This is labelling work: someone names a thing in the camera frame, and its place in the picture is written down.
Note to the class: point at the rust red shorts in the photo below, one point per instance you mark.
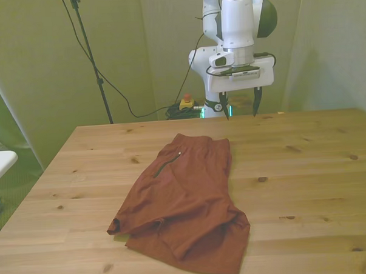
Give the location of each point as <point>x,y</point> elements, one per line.
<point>185,197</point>

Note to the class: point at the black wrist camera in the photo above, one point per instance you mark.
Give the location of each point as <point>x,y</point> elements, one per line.
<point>245,75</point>

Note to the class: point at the black camera stand pole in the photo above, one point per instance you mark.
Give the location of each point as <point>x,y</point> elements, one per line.
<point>100,86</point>

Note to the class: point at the white side table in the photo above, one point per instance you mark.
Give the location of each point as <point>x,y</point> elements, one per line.
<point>0,164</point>

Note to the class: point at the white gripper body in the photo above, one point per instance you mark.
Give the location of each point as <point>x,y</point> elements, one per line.
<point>244,83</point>

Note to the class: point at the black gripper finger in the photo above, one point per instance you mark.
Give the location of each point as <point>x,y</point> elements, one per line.
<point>256,105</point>
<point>224,103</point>

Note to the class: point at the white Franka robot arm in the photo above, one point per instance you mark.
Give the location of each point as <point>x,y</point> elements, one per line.
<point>237,19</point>

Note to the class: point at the yellow emergency stop button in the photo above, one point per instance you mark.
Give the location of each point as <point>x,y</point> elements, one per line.
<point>186,104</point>

